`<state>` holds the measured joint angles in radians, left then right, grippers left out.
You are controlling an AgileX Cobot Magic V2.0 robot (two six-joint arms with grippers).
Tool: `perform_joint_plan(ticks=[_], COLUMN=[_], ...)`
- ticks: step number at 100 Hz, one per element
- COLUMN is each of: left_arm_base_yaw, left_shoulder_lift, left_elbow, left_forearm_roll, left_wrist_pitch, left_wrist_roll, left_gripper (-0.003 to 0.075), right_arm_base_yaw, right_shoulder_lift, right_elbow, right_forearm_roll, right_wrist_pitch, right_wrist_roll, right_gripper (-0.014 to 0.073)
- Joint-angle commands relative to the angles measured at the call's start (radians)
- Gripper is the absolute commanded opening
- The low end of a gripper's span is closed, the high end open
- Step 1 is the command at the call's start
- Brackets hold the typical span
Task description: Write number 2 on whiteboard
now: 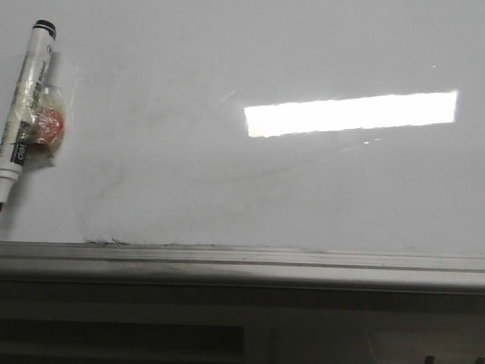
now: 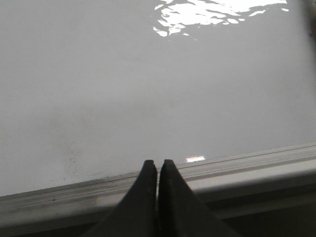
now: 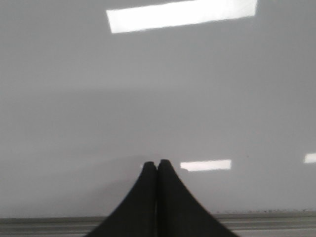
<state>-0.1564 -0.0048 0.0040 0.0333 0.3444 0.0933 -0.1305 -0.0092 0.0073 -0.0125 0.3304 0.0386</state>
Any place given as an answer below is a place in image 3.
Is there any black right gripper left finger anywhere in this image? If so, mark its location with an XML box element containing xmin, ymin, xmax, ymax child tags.
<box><xmin>86</xmin><ymin>161</ymin><xmax>157</xmax><ymax>237</ymax></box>

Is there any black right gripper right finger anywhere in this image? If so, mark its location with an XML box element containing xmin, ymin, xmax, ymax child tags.
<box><xmin>157</xmin><ymin>159</ymin><xmax>236</xmax><ymax>237</ymax></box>

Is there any white whiteboard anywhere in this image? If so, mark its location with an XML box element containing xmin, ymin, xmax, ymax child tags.
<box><xmin>0</xmin><ymin>0</ymin><xmax>316</xmax><ymax>218</ymax></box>

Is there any grey aluminium whiteboard frame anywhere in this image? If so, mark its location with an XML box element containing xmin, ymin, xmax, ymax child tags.
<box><xmin>0</xmin><ymin>211</ymin><xmax>316</xmax><ymax>237</ymax></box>

